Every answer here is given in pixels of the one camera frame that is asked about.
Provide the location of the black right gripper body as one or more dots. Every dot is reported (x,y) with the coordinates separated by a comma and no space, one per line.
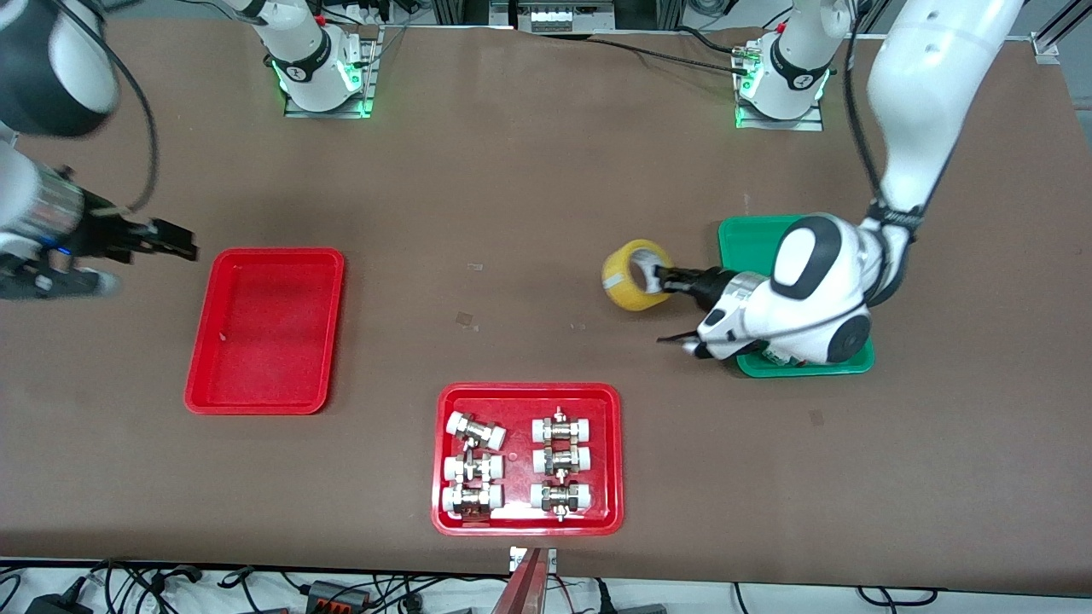
(104,233)

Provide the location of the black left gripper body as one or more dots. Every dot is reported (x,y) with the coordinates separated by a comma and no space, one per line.
(711,285)

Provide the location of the yellow tape roll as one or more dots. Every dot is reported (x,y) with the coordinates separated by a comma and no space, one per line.
(618,286)

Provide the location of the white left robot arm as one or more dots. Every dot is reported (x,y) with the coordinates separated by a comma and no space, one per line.
(921,102)

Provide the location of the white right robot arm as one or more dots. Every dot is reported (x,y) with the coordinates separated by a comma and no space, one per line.
(299,51)

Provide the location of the green plastic tray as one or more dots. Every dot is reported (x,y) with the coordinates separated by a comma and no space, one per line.
(751,247)

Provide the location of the empty red plastic tray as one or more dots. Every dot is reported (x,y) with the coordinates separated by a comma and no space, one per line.
(264,341)

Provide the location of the red tray holding fittings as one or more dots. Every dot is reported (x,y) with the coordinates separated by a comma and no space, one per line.
(519,460)

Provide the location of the white capped metal pipe fitting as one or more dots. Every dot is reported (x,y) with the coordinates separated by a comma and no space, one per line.
(473,467)
(561,460)
(560,497)
(562,428)
(472,500)
(476,431)

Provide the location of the white power strip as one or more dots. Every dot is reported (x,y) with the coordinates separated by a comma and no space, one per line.
(554,17)

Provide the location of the reddish metal bar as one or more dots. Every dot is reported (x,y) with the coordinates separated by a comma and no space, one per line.
(525,588)

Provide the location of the black power adapter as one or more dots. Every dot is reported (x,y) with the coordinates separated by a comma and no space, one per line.
(60,605)

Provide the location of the grey orange power adapter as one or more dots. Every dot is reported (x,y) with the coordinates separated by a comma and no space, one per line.
(337,595)

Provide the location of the aluminium right arm base plate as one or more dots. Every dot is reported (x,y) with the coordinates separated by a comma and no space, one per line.
(299,112)

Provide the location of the small silver bracket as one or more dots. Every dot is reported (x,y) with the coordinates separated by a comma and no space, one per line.
(516,558)

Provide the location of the aluminium corner bracket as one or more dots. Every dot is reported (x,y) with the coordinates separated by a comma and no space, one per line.
(1047,47)

